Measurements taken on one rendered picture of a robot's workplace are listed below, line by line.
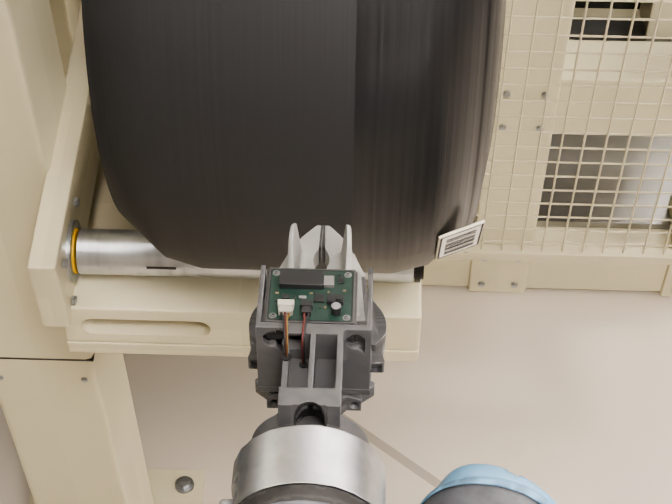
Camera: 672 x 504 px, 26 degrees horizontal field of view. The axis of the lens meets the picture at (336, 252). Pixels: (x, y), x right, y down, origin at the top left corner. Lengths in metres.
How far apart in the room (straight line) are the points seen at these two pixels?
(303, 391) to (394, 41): 0.29
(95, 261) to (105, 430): 0.46
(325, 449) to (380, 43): 0.33
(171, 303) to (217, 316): 0.05
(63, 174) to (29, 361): 0.35
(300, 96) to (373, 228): 0.15
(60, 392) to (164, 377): 0.67
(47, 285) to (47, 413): 0.45
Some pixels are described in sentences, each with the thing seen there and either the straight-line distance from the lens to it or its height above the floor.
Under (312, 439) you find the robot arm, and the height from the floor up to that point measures 1.32.
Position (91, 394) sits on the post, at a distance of 1.78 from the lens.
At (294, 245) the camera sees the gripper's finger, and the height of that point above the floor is 1.27.
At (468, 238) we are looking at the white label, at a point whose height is 1.09.
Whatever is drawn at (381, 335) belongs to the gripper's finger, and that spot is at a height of 1.25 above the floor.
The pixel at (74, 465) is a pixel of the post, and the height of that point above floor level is 0.37.
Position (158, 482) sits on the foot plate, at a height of 0.01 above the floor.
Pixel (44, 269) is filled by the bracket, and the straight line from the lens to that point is 1.39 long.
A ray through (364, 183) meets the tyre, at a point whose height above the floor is 1.20.
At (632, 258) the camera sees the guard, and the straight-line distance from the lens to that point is 2.21.
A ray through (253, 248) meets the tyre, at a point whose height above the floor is 1.10.
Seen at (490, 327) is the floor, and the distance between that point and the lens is 2.49.
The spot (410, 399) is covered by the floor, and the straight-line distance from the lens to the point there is 2.40.
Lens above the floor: 2.03
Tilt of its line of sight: 52 degrees down
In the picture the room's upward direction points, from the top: straight up
